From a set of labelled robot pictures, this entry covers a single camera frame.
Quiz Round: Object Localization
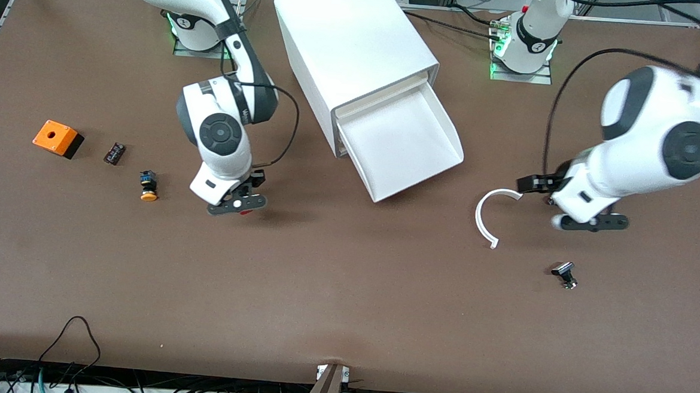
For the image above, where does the black cable on table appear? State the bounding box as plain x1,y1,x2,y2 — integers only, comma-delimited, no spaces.
401,9,504,40

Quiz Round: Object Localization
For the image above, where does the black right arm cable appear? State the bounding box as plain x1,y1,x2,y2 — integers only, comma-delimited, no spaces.
215,34,305,170

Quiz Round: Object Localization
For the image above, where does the small black contact block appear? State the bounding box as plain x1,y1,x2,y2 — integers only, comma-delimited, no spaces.
103,142,127,166

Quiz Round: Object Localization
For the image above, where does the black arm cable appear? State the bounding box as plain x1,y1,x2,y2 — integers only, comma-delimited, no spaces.
541,0,700,187
215,34,305,170

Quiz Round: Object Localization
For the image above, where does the orange and black switch box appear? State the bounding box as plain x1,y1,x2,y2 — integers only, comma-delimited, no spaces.
32,119,86,160

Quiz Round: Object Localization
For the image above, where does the yellow mushroom push button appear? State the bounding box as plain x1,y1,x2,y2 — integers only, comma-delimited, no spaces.
138,170,161,203

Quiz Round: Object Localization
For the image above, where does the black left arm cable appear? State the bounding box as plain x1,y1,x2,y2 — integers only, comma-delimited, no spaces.
541,0,700,187

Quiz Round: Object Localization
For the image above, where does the white drawer cabinet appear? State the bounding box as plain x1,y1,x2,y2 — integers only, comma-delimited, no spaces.
266,0,443,164

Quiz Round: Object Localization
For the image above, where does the white curved plastic strip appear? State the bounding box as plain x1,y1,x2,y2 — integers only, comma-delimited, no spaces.
474,187,524,252

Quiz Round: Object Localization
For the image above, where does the thin black looped cable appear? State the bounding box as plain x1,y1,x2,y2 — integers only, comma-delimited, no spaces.
36,314,104,382

